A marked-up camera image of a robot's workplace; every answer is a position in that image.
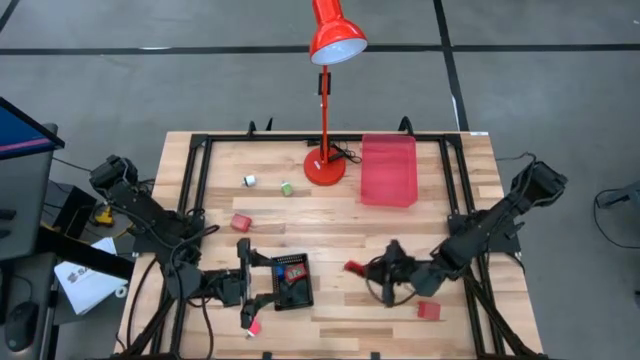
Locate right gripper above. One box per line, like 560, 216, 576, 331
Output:
364, 239, 431, 307

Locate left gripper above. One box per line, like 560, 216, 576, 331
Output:
219, 238, 277, 330

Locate dark red digital timer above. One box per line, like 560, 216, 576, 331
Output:
343, 259, 368, 278

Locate red and white digital timer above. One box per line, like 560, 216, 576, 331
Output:
283, 263, 308, 285

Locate black mesh basket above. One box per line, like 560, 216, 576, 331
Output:
271, 252, 315, 311

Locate red block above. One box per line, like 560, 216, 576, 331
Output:
418, 300, 442, 322

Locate red translucent plastic tray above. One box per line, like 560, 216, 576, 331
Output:
360, 133, 419, 209

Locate red desk lamp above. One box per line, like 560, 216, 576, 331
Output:
303, 0, 369, 187

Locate yellow connector plug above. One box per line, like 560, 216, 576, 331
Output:
94, 203, 116, 227

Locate white printed paper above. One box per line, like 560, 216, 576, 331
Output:
53, 237, 130, 316

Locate black bar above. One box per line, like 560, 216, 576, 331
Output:
37, 225, 136, 281

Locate black box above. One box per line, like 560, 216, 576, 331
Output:
52, 184, 99, 240

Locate black computer mouse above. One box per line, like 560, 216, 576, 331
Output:
4, 301, 39, 353

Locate monitor with blue screen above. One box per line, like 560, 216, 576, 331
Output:
0, 95, 66, 162

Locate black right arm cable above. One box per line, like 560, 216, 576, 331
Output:
366, 277, 417, 308

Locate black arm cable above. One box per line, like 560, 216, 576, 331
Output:
366, 277, 417, 308
167, 223, 221, 360

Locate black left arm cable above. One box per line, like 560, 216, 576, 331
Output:
167, 223, 221, 360

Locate black lamp cable with switch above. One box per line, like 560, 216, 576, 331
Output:
307, 140, 363, 165

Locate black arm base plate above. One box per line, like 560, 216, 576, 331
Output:
448, 213, 521, 254
132, 212, 206, 254

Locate black aluminium table frame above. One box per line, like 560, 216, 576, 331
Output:
114, 130, 551, 360

